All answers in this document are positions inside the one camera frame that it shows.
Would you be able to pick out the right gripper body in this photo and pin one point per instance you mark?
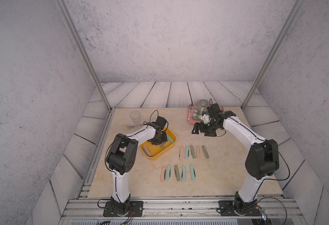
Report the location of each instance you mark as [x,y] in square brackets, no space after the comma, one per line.
[208,129]

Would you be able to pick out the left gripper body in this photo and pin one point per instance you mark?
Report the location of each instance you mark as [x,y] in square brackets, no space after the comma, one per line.
[162,138]

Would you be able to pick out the pink folding fruit knife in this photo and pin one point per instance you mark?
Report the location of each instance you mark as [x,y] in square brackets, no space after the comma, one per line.
[181,153]

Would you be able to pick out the teal folding fruit knife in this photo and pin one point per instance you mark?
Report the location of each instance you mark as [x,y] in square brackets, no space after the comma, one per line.
[168,173]

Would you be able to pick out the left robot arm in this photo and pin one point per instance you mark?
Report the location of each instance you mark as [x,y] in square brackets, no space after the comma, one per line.
[121,157]

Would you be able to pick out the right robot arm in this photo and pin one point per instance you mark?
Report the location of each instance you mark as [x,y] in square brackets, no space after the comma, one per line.
[262,160]

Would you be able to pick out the yellow plastic storage box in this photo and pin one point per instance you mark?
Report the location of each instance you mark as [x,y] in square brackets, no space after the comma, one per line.
[159,150]

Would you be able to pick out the green checkered cloth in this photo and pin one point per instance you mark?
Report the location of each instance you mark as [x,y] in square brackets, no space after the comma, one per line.
[200,113]

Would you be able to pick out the striped ceramic cup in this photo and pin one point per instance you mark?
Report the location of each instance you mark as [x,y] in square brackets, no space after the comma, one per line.
[202,105]

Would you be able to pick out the pink plastic tray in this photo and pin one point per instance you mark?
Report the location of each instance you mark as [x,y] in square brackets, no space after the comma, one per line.
[191,121]

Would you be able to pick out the clear plastic cup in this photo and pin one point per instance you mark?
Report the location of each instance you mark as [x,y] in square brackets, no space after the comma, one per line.
[135,117]

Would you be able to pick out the wooden handled spoon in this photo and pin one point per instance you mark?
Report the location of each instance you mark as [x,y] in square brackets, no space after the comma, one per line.
[136,126]

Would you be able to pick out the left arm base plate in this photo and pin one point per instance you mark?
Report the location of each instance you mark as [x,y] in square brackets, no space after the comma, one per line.
[128,208]

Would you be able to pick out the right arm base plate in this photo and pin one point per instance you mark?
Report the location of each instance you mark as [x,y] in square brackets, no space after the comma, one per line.
[238,208]

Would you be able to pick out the aluminium rail base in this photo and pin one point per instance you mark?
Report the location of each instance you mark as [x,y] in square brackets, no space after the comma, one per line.
[212,210]

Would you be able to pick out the right aluminium frame post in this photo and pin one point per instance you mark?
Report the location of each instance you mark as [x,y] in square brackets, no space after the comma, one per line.
[293,14]

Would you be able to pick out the aluminium frame post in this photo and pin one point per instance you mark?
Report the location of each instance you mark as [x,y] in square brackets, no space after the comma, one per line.
[293,14]
[81,49]

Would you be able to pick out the left aluminium frame post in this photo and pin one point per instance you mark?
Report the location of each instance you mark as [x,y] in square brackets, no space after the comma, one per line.
[81,49]

